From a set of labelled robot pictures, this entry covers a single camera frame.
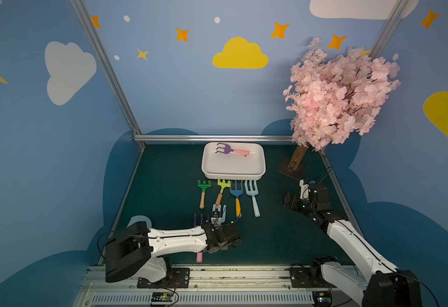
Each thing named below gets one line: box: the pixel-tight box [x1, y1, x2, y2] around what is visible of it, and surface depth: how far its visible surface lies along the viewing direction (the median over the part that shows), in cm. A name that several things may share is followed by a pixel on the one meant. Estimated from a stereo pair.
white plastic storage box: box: [201, 141, 267, 180], surface depth 113 cm
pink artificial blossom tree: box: [282, 37, 402, 172], surface depth 68 cm
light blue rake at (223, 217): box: [212, 203, 227, 224], surface depth 94 cm
